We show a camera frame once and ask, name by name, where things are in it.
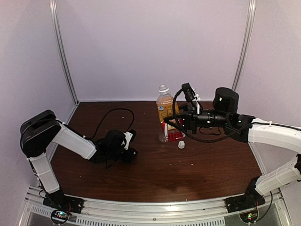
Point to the left aluminium frame post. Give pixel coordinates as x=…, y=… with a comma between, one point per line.
x=61, y=51

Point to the front aluminium rail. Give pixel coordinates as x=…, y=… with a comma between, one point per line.
x=208, y=212

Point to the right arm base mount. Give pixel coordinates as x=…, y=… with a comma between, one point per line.
x=247, y=205

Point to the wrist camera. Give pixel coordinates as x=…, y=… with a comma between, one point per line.
x=129, y=137
x=192, y=97

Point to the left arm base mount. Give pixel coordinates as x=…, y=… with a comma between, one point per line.
x=64, y=207

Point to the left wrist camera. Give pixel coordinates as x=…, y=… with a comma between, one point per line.
x=129, y=137

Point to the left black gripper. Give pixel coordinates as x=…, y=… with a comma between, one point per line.
x=128, y=158

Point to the clear plastic bottle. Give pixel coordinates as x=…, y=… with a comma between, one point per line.
x=162, y=138

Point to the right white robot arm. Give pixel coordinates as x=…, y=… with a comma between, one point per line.
x=240, y=127

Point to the amber tea bottle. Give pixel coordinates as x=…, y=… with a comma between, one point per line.
x=164, y=106

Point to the white flip bottle cap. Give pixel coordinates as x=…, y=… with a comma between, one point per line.
x=181, y=144

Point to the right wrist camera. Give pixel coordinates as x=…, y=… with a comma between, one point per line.
x=192, y=97

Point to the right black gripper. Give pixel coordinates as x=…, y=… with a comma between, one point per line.
x=190, y=120

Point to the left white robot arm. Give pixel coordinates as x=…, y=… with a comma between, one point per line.
x=43, y=129

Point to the right aluminium frame post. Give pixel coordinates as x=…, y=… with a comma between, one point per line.
x=245, y=44

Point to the aluminium frame post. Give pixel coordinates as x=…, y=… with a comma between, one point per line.
x=245, y=44
x=61, y=51

